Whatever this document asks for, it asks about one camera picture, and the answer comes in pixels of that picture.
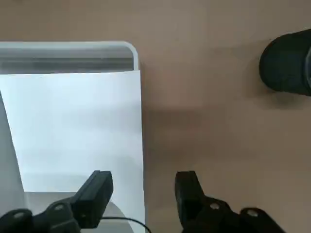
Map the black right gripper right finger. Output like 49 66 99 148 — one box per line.
174 170 287 233

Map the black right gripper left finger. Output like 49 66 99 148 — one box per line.
0 170 114 233

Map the black mesh pen cup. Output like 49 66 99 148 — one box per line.
259 28 311 97

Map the clear plastic bin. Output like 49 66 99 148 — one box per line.
0 41 139 233

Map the white A4 paper sheet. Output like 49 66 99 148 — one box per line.
0 69 146 233

